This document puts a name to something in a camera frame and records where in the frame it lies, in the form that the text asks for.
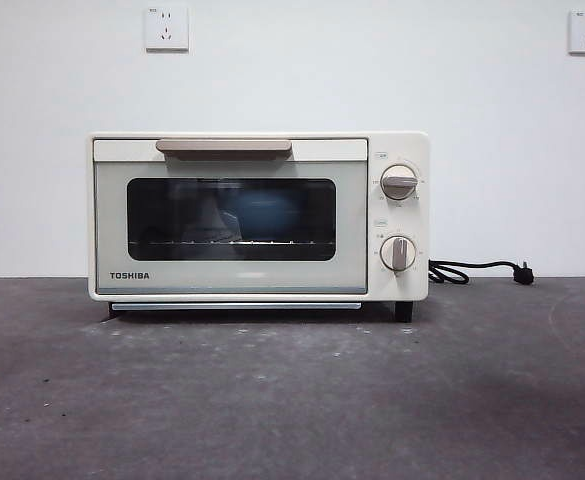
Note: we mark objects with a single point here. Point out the blue ribbed bowl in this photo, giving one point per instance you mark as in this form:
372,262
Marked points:
267,215

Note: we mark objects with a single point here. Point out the small cream oven knob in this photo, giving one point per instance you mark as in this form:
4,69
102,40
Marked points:
398,254

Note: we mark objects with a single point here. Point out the large cream oven knob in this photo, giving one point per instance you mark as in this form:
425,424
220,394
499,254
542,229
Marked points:
399,182

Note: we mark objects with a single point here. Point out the cream Toshiba toaster oven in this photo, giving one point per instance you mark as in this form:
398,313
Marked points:
402,145

